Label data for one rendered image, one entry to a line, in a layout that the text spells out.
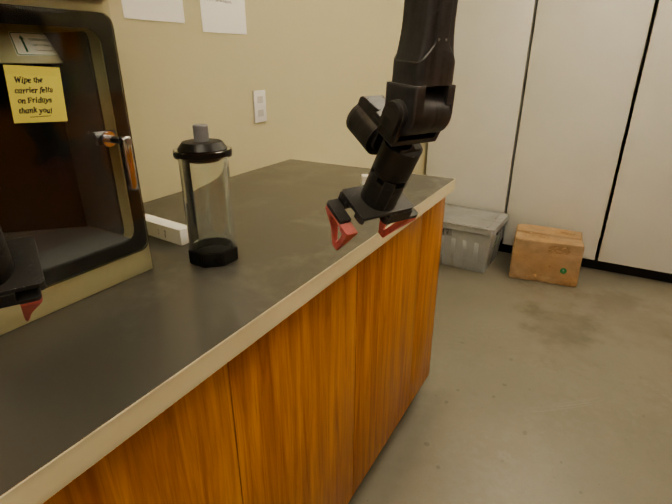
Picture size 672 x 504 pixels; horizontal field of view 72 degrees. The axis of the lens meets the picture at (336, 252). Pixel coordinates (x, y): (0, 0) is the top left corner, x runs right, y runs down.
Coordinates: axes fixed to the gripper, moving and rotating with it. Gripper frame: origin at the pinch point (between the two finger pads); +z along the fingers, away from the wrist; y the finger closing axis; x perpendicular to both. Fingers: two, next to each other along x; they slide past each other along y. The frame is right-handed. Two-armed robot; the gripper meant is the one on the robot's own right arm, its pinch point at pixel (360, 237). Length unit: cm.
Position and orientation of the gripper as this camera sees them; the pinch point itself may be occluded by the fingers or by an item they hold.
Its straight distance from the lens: 77.9
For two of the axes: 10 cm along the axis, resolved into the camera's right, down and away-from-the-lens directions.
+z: -2.7, 6.4, 7.2
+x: 4.9, 7.3, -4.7
